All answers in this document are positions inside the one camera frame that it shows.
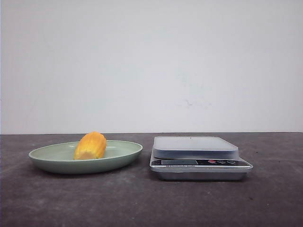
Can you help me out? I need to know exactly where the yellow corn cob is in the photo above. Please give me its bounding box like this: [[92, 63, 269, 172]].
[[73, 131, 107, 160]]

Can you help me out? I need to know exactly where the silver digital kitchen scale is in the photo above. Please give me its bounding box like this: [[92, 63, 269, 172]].
[[150, 136, 253, 181]]

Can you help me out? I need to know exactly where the light green plate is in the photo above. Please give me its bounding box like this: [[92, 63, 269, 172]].
[[28, 140, 143, 175]]

